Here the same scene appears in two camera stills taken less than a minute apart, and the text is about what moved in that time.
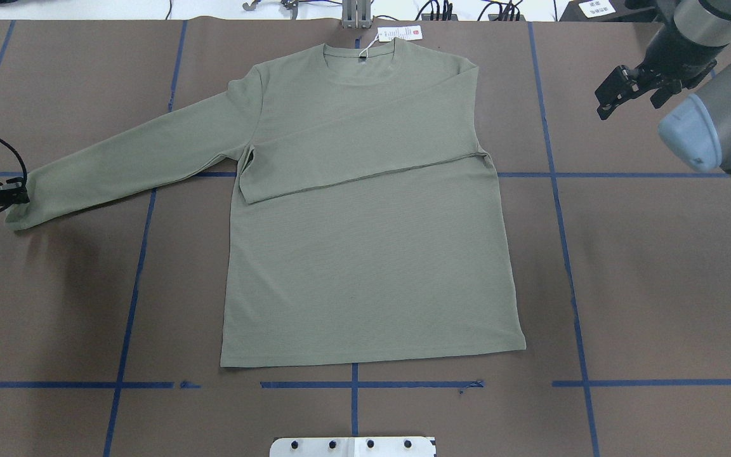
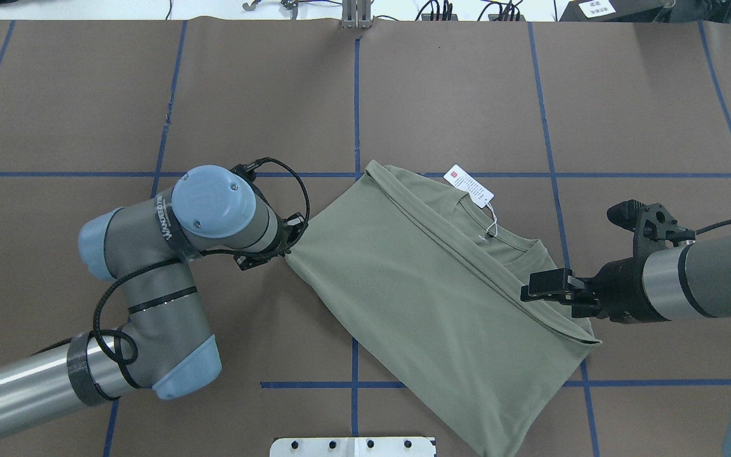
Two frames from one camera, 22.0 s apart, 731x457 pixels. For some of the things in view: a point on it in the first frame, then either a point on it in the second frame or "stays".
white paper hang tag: (400, 33) -> (480, 194)
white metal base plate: (353, 447) stays
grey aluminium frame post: (356, 14) stays
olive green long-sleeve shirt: (367, 228) -> (438, 279)
